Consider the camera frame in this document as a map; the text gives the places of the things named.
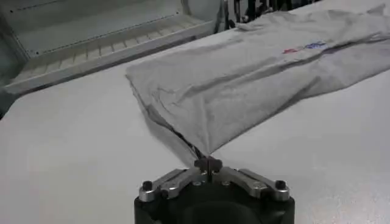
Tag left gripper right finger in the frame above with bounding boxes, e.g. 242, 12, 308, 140
208, 156, 291, 202

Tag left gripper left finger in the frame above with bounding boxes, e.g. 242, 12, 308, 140
138, 156, 211, 204

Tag grey printed t-shirt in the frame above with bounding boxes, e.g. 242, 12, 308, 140
124, 2, 390, 161

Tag white table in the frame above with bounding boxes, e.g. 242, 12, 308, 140
0, 0, 390, 224

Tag empty display shelf unit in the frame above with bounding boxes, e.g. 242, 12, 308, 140
0, 0, 229, 119

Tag black camera tripod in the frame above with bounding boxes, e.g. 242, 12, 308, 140
233, 0, 271, 24

